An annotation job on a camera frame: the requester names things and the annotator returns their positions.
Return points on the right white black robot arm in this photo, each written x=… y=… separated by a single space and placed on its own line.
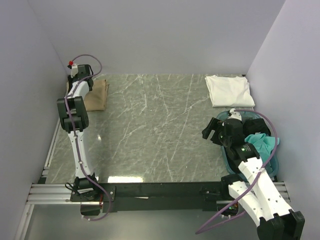
x=274 y=218

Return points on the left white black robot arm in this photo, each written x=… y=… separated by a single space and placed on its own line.
x=74 y=120

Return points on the tan t shirt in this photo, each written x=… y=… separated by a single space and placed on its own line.
x=95 y=99

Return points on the folded white t shirt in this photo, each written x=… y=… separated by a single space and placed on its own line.
x=229 y=91

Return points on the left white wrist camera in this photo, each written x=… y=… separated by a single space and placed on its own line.
x=73 y=68

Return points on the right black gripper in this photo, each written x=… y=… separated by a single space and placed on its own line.
x=215 y=124

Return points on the black t shirt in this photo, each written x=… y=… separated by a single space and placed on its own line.
x=255 y=126

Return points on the teal plastic laundry basket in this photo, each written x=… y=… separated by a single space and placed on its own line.
x=272 y=167

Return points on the black base beam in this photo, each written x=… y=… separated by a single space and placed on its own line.
x=205 y=196

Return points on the teal t shirt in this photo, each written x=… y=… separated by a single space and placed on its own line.
x=263 y=143

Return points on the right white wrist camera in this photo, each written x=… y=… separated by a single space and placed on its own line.
x=233 y=116

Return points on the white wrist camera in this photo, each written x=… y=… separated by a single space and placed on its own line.
x=73 y=68
x=233 y=116

